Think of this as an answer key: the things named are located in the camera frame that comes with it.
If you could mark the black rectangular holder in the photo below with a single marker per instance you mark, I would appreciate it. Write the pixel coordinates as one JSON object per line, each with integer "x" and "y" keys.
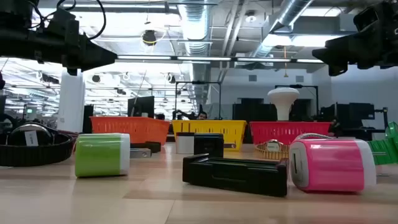
{"x": 233, "y": 177}

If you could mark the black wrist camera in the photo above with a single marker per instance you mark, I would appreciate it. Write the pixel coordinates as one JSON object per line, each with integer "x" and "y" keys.
{"x": 367, "y": 18}
{"x": 63, "y": 23}

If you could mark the person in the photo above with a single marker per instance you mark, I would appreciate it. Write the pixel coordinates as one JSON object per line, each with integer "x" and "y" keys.
{"x": 202, "y": 115}
{"x": 160, "y": 117}

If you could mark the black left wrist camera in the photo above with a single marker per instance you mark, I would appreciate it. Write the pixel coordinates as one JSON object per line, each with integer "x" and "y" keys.
{"x": 63, "y": 23}

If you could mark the black computer monitor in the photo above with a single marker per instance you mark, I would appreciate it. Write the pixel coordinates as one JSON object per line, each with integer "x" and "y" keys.
{"x": 143, "y": 107}

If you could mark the orange plastic basket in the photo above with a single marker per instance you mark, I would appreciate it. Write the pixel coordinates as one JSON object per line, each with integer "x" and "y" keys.
{"x": 124, "y": 127}

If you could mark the gold wristwatch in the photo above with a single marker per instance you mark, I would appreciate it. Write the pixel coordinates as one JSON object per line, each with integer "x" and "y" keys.
{"x": 273, "y": 146}

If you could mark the black partition screen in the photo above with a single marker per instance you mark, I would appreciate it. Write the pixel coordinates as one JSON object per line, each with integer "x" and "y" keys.
{"x": 255, "y": 112}

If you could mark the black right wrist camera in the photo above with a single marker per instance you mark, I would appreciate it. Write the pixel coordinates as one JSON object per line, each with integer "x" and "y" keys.
{"x": 367, "y": 18}

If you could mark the black wristwatch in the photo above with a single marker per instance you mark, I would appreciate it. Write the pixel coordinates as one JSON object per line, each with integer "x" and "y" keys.
{"x": 37, "y": 155}

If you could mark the red plastic basket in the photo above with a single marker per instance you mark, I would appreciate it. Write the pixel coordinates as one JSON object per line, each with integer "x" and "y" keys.
{"x": 280, "y": 130}

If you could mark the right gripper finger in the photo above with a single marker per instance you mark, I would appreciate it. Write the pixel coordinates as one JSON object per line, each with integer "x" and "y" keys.
{"x": 337, "y": 63}
{"x": 335, "y": 48}

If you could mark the green wristwatch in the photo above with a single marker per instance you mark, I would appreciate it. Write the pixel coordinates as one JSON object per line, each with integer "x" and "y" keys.
{"x": 385, "y": 152}

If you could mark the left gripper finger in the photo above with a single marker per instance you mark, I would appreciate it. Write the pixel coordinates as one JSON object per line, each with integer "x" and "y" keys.
{"x": 93, "y": 61}
{"x": 93, "y": 48}

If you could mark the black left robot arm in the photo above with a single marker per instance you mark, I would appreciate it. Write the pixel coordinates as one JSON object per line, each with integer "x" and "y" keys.
{"x": 12, "y": 43}

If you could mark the black workstation equipment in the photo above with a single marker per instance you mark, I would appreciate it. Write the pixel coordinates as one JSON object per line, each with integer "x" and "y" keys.
{"x": 357, "y": 115}

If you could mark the black USB wall charger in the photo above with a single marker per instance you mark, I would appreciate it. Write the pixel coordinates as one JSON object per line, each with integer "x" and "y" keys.
{"x": 208, "y": 144}

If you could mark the pink USB wall charger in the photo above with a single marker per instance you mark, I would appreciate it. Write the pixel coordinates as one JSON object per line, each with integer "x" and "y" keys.
{"x": 332, "y": 165}

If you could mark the green USB wall charger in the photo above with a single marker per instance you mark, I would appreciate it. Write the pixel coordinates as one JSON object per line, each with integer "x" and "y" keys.
{"x": 99, "y": 155}

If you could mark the yellow plastic basket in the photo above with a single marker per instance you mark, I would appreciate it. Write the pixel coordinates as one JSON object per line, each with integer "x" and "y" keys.
{"x": 230, "y": 130}

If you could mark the white light bulb lamp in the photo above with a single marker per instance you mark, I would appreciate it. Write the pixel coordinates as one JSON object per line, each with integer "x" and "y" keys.
{"x": 283, "y": 99}

